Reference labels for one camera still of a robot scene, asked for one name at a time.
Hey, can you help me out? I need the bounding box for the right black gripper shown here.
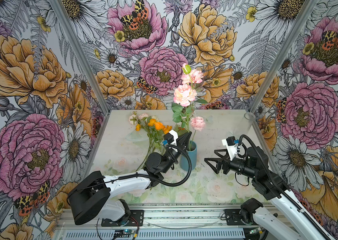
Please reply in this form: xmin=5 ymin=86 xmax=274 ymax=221
xmin=204 ymin=150 xmax=257 ymax=179

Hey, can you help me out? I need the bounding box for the teal ceramic vase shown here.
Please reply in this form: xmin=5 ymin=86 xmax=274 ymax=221
xmin=179 ymin=141 xmax=198 ymax=171

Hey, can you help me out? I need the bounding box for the orange poppy flower stem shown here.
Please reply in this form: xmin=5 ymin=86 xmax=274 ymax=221
xmin=137 ymin=117 xmax=172 ymax=171

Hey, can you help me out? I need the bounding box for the large pink peony stem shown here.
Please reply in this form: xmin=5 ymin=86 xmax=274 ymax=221
xmin=171 ymin=62 xmax=209 ymax=151

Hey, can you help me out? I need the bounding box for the pink rose flower stem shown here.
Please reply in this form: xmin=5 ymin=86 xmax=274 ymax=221
xmin=190 ymin=117 xmax=207 ymax=141

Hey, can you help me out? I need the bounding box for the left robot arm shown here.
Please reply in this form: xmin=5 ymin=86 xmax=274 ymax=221
xmin=68 ymin=130 xmax=192 ymax=226

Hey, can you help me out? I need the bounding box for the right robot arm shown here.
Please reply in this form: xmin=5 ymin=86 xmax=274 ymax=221
xmin=205 ymin=146 xmax=333 ymax=240

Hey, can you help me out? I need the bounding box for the clear glass cylinder vase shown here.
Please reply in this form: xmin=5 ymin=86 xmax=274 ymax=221
xmin=235 ymin=112 xmax=256 ymax=139

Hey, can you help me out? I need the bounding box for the small orange flower stem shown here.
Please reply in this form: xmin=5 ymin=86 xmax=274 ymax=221
xmin=135 ymin=124 xmax=143 ymax=132

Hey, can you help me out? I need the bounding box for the pink-edged white carnation stem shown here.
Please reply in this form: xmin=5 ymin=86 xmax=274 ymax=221
xmin=129 ymin=111 xmax=151 ymax=133

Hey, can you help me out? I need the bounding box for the green circuit board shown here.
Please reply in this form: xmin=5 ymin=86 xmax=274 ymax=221
xmin=113 ymin=229 xmax=137 ymax=239

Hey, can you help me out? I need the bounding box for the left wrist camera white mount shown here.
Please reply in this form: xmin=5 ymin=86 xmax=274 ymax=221
xmin=163 ymin=130 xmax=178 ymax=146

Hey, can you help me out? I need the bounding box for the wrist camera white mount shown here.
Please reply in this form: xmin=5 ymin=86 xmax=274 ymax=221
xmin=163 ymin=130 xmax=178 ymax=146
xmin=222 ymin=136 xmax=240 ymax=161

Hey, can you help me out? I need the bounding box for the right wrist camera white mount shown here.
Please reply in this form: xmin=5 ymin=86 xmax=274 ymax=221
xmin=222 ymin=136 xmax=240 ymax=161

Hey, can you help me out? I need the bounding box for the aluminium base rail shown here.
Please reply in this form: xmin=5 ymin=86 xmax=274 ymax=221
xmin=53 ymin=205 xmax=278 ymax=240

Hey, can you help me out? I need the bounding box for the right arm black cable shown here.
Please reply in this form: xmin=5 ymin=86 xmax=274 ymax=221
xmin=237 ymin=134 xmax=335 ymax=240

